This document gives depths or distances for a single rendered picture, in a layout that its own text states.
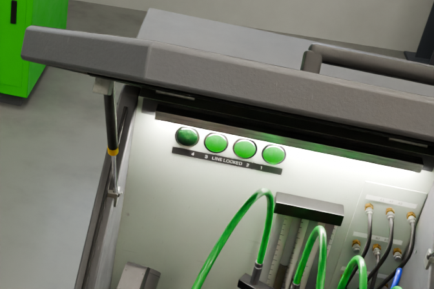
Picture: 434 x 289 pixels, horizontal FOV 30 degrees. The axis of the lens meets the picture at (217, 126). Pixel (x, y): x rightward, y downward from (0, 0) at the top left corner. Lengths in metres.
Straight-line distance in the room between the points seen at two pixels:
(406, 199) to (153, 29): 0.65
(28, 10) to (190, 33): 2.25
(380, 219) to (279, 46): 0.44
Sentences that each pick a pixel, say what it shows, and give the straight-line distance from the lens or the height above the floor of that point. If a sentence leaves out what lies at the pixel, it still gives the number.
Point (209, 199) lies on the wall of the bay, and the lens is 1.73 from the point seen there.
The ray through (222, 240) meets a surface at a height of 1.40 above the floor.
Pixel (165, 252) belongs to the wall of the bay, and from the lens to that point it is 1.84.
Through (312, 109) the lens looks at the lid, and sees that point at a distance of 0.68.
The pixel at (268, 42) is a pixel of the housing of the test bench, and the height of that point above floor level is 1.50.
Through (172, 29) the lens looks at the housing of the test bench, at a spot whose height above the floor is 1.50.
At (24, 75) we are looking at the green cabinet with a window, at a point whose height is 0.21.
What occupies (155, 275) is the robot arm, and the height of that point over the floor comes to 1.39.
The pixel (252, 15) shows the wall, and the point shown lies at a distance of 5.50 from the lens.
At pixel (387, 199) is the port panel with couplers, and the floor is 1.33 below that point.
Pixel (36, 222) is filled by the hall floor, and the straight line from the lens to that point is 3.54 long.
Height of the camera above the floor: 2.27
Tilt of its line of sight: 32 degrees down
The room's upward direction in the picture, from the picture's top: 12 degrees clockwise
